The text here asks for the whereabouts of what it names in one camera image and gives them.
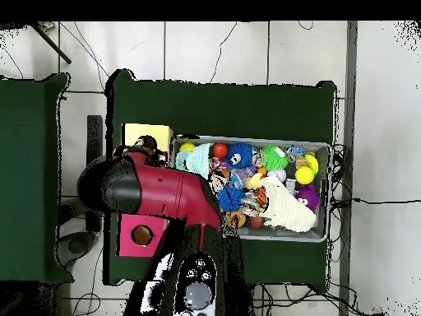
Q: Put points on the mint green cloth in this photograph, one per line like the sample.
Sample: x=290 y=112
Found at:
x=196 y=158

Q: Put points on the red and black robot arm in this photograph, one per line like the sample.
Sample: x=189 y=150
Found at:
x=171 y=194

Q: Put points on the shallow clear mesh bin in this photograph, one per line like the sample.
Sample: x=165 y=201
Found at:
x=283 y=236

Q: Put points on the purple spiky toy with eyes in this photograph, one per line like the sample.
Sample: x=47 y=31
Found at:
x=309 y=196

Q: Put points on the blue spiky rubber ball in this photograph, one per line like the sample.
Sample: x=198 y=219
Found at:
x=230 y=199

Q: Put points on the wooden box with three holes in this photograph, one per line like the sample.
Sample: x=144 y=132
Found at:
x=148 y=130

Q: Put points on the orange ball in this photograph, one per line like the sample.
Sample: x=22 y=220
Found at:
x=220 y=151

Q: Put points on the yellow ball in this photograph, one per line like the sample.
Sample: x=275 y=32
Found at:
x=304 y=176
x=187 y=147

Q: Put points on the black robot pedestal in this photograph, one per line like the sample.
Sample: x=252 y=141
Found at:
x=242 y=301

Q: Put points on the cream knitted cloth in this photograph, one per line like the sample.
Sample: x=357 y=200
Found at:
x=286 y=209

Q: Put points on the multicolour confetti cloth toy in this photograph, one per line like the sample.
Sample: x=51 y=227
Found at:
x=158 y=157

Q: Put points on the green fuzzy toy with eyes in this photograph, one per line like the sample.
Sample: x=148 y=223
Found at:
x=275 y=158

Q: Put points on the dark green table cloth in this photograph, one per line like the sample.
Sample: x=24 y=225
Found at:
x=29 y=164
x=217 y=105

